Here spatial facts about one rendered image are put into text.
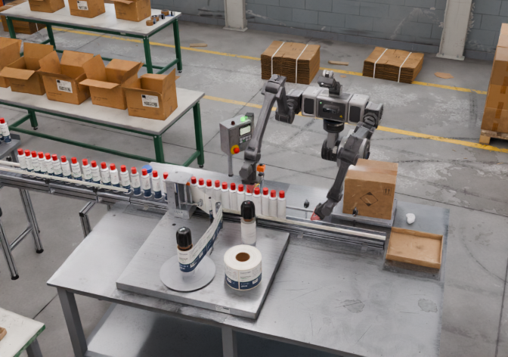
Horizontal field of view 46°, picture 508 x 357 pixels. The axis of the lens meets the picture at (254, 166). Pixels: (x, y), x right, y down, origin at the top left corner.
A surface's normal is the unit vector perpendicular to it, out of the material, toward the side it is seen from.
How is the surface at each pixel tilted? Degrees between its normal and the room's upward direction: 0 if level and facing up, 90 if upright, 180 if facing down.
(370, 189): 90
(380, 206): 90
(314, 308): 0
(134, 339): 0
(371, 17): 90
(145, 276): 0
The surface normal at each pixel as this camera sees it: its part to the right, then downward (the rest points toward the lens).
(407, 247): -0.02, -0.84
